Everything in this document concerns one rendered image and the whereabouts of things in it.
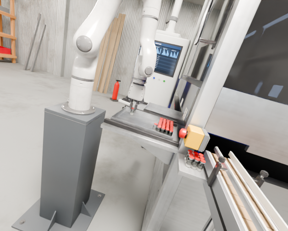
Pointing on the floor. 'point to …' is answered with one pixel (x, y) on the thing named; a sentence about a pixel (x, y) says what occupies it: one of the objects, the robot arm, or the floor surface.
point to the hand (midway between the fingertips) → (133, 106)
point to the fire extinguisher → (115, 91)
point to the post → (206, 98)
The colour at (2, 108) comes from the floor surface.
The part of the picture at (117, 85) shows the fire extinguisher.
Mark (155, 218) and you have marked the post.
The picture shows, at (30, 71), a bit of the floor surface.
